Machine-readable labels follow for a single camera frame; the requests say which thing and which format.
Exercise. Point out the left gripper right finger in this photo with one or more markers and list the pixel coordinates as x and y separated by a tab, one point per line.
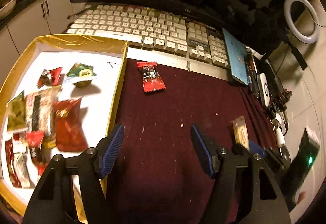
238	174

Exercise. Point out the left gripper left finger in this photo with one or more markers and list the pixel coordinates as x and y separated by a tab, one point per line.
53	199

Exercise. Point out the small cracker pack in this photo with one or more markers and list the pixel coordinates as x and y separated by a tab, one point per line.
240	132

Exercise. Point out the red plum candy packet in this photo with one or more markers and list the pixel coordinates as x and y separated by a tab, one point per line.
35	143

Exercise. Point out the soda cracker packet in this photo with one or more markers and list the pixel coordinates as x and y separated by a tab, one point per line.
39	111

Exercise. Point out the red snack packet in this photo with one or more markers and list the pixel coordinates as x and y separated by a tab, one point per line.
152	81

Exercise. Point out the black device green light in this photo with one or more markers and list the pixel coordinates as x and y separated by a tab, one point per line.
301	165

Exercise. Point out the red nut snack bag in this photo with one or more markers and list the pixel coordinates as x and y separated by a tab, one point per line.
69	133

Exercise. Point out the dark red table mat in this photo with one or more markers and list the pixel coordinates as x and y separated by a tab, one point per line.
157	177

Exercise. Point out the green tea packet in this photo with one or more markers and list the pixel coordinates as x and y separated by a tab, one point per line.
16	113

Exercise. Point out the small red candy wrapper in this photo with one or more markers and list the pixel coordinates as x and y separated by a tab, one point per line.
50	77

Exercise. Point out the green jelly cup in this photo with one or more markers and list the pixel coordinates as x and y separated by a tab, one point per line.
80	75

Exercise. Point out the blue notebook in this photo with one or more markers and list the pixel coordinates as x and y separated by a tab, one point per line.
236	54

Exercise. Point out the white mechanical keyboard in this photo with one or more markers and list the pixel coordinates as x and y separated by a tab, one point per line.
157	35

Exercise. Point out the kitchen base cabinets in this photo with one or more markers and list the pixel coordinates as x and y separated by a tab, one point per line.
42	17

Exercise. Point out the steel mixing bowl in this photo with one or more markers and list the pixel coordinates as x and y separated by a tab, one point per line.
6	7

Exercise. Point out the white ring light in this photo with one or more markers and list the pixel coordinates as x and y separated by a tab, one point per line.
309	15

